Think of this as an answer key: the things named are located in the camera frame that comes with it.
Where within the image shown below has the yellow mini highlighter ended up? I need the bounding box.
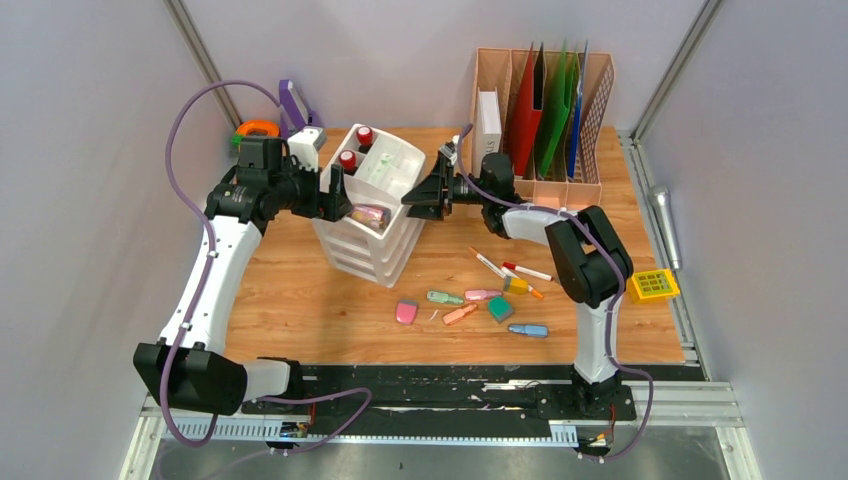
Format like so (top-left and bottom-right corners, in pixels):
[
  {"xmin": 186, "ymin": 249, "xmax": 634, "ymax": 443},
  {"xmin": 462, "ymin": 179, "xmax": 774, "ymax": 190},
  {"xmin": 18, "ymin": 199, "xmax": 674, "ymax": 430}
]
[{"xmin": 503, "ymin": 275, "xmax": 531, "ymax": 295}]

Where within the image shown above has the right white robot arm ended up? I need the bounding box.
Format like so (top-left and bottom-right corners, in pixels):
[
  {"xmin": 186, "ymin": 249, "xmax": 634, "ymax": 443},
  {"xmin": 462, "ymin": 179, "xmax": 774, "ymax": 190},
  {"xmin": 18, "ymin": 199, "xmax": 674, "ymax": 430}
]
[{"xmin": 402, "ymin": 153, "xmax": 634, "ymax": 418}]

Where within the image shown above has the red folder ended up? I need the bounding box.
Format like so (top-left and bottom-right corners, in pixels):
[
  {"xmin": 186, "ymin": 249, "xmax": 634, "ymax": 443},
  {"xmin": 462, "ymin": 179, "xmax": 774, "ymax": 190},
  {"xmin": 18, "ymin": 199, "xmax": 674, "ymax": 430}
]
[{"xmin": 507, "ymin": 44, "xmax": 546, "ymax": 178}]

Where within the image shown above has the purple cable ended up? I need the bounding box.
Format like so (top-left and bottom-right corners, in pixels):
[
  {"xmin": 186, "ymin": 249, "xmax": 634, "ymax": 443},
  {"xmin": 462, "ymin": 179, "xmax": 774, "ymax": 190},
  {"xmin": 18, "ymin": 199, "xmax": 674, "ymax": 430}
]
[
  {"xmin": 158, "ymin": 80, "xmax": 372, "ymax": 458},
  {"xmin": 453, "ymin": 122, "xmax": 657, "ymax": 463}
]

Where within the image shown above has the blue mini highlighter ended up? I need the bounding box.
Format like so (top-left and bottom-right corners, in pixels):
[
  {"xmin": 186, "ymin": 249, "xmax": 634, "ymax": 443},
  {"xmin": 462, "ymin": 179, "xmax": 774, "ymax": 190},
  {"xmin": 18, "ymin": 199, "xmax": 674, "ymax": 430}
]
[{"xmin": 508, "ymin": 324, "xmax": 549, "ymax": 338}]

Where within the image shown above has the green folder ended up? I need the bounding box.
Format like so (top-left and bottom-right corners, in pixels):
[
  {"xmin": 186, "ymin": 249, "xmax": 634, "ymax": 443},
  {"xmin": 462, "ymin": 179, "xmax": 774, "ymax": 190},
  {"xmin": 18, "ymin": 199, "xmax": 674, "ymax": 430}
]
[{"xmin": 533, "ymin": 43, "xmax": 579, "ymax": 181}]

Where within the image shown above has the white plastic drawer unit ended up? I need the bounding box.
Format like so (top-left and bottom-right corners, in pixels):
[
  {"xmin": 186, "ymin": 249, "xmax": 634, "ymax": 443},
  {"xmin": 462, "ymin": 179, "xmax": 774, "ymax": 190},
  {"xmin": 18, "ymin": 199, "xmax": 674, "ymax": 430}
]
[{"xmin": 313, "ymin": 123, "xmax": 426, "ymax": 288}]

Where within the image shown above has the red black stamp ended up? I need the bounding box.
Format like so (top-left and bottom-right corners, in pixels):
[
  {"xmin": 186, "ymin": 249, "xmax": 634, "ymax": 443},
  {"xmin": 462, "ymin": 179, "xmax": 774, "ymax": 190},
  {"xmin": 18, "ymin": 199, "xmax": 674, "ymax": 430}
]
[{"xmin": 337, "ymin": 149, "xmax": 359, "ymax": 175}]

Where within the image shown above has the teal eraser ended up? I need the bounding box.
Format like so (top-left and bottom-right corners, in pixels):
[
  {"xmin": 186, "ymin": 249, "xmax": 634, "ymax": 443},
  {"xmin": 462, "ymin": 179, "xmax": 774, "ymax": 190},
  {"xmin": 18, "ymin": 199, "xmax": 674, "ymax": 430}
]
[{"xmin": 486, "ymin": 296, "xmax": 515, "ymax": 324}]

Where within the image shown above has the red cap white marker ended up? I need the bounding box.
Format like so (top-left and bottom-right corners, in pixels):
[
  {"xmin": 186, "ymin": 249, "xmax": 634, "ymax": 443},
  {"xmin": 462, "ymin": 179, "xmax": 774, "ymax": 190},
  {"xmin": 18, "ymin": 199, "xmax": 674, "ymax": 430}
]
[{"xmin": 502, "ymin": 262, "xmax": 553, "ymax": 281}]

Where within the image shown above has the pink plastic file organizer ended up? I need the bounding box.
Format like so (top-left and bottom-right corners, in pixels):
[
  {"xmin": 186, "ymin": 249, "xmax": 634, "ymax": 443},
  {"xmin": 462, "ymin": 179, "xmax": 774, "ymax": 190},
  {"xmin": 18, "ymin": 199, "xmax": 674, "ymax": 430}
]
[{"xmin": 462, "ymin": 45, "xmax": 615, "ymax": 210}]

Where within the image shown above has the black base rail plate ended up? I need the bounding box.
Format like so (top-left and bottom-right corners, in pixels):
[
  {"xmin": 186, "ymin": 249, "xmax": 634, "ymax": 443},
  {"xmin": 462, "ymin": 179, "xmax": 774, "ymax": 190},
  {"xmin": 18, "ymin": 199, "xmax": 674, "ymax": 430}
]
[{"xmin": 238, "ymin": 362, "xmax": 637, "ymax": 439}]

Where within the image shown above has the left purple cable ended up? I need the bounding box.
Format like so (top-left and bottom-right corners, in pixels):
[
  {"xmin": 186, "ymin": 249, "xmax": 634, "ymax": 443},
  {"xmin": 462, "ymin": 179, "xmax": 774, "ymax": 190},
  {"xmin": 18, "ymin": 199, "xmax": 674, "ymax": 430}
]
[{"xmin": 158, "ymin": 80, "xmax": 372, "ymax": 458}]

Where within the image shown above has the white hardcover book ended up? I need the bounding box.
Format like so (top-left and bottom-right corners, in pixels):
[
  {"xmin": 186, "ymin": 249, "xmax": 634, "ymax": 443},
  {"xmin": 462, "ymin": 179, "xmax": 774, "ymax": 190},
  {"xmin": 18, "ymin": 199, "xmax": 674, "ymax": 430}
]
[{"xmin": 472, "ymin": 90, "xmax": 502, "ymax": 176}]

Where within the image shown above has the yellow small crate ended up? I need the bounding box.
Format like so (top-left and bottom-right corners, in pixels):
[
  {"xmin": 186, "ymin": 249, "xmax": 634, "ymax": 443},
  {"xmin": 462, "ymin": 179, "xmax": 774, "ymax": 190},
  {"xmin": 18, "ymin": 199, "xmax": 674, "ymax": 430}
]
[{"xmin": 627, "ymin": 269, "xmax": 680, "ymax": 304}]

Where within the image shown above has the pink highlighter pack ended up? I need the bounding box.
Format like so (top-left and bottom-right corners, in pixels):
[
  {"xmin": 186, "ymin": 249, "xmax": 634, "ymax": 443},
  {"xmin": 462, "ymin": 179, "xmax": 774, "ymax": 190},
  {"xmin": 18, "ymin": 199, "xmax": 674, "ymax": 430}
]
[{"xmin": 349, "ymin": 204, "xmax": 392, "ymax": 232}]

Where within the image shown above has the blue folder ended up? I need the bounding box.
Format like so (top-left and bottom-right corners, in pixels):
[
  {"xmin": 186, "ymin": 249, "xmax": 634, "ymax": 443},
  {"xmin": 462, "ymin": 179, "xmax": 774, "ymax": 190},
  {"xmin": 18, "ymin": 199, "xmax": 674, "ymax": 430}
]
[{"xmin": 566, "ymin": 41, "xmax": 588, "ymax": 180}]

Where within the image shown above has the orange mini highlighter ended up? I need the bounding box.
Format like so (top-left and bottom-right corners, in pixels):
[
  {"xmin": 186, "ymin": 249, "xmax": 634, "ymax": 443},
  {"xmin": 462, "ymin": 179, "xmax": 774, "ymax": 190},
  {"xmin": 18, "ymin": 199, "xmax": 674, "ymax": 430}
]
[{"xmin": 442, "ymin": 303, "xmax": 478, "ymax": 325}]

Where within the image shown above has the red round stamp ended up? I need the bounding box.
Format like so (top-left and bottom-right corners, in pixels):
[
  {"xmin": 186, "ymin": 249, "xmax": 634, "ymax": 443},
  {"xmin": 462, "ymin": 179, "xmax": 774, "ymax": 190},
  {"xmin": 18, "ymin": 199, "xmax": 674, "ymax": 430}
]
[{"xmin": 355, "ymin": 125, "xmax": 375, "ymax": 154}]

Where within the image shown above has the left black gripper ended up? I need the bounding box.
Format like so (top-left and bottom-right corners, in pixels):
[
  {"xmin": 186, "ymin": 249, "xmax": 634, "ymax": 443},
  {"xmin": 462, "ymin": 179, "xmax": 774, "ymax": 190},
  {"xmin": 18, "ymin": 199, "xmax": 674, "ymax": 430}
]
[{"xmin": 270, "ymin": 157, "xmax": 354, "ymax": 222}]

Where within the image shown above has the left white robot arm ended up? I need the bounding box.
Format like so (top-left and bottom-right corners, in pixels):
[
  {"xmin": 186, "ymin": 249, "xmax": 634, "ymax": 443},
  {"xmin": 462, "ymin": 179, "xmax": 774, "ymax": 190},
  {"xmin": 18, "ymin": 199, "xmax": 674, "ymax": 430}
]
[{"xmin": 133, "ymin": 128, "xmax": 352, "ymax": 415}]

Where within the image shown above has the pink mini highlighter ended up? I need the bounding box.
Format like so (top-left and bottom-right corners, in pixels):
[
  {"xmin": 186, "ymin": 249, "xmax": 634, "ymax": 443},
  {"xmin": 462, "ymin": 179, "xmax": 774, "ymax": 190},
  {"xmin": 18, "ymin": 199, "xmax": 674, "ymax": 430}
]
[{"xmin": 464, "ymin": 289, "xmax": 503, "ymax": 302}]

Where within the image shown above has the green mini highlighter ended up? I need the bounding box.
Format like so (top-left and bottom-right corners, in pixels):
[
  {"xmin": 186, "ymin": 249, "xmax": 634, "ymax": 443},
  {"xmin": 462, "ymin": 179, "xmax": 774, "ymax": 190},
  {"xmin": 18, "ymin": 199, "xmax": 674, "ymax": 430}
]
[{"xmin": 426, "ymin": 290, "xmax": 465, "ymax": 306}]

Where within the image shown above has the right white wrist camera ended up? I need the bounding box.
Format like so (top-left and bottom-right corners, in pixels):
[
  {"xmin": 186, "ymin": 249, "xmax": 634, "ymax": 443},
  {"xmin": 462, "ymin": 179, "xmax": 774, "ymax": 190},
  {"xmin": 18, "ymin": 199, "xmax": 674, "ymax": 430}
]
[{"xmin": 438, "ymin": 135, "xmax": 461, "ymax": 166}]

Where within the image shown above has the pink eraser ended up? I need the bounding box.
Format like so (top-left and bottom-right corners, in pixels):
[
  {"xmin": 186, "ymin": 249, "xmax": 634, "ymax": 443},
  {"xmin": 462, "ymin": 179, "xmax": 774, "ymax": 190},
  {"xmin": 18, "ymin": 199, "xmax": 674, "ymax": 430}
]
[{"xmin": 395, "ymin": 299, "xmax": 419, "ymax": 325}]

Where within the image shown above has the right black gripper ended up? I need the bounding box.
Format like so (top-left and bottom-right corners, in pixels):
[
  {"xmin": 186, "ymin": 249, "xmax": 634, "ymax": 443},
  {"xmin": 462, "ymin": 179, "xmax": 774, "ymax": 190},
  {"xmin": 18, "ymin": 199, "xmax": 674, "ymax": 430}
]
[{"xmin": 401, "ymin": 156, "xmax": 492, "ymax": 220}]

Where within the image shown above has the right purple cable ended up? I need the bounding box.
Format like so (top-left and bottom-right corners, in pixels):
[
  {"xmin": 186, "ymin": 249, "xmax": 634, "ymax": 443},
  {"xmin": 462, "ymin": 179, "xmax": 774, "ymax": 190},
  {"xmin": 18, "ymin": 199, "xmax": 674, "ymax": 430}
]
[{"xmin": 453, "ymin": 122, "xmax": 657, "ymax": 463}]

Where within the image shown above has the orange tape dispenser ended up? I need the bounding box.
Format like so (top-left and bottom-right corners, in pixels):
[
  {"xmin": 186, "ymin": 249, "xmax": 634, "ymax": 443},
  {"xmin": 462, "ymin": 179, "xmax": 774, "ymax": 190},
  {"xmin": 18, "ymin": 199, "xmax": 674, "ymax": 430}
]
[{"xmin": 230, "ymin": 119, "xmax": 281, "ymax": 149}]

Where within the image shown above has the purple object at wall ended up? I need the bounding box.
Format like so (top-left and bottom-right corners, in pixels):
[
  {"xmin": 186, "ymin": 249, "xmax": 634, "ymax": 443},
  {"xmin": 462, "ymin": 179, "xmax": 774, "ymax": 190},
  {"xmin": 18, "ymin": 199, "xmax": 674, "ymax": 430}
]
[{"xmin": 278, "ymin": 79, "xmax": 320, "ymax": 137}]

